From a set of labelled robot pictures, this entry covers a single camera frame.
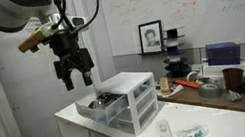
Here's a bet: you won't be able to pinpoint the small wooden block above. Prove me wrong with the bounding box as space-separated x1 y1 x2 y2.
159 77 170 93

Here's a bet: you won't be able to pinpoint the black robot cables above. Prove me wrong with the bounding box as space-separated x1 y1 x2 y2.
46 0 105 38

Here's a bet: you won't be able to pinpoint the clear top drawer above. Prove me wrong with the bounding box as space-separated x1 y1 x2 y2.
75 93 129 124

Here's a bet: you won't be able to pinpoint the white plastic wall plate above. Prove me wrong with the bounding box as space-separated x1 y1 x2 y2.
157 120 172 137

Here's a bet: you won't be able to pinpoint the orange handled tool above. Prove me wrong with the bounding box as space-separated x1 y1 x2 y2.
174 79 199 89

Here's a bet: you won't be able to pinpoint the white three-drawer organizer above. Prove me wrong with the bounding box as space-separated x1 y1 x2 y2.
95 72 159 135

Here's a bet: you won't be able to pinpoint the clear bag green parts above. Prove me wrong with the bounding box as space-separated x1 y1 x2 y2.
176 125 208 137

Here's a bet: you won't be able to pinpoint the white shelf table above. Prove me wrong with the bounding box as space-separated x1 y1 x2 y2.
55 102 245 137

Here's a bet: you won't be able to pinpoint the crumpled foil piece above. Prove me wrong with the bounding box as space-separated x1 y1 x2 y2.
226 90 242 102

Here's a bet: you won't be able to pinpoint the stack of filament spools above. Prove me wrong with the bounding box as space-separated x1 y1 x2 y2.
162 28 190 78

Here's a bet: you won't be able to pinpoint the dark red plastic cup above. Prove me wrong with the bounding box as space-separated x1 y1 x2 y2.
222 68 244 93

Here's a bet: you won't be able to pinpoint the framed portrait picture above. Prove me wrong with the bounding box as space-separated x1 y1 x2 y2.
138 21 163 54

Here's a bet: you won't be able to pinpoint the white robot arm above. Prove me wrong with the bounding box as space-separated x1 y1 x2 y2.
0 0 94 90

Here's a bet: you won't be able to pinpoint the wooden side desk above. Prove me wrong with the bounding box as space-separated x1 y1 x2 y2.
155 73 245 137

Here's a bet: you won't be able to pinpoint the wrist camera with tan mount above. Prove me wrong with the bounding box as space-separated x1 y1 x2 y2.
14 13 92 56

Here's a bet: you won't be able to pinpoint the white box under blue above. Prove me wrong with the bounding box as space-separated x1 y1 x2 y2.
201 59 245 77

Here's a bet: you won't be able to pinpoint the grey duct tape roll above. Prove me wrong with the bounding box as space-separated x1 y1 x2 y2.
198 83 222 99

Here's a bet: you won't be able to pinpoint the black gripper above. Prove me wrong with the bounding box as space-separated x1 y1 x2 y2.
49 33 94 90

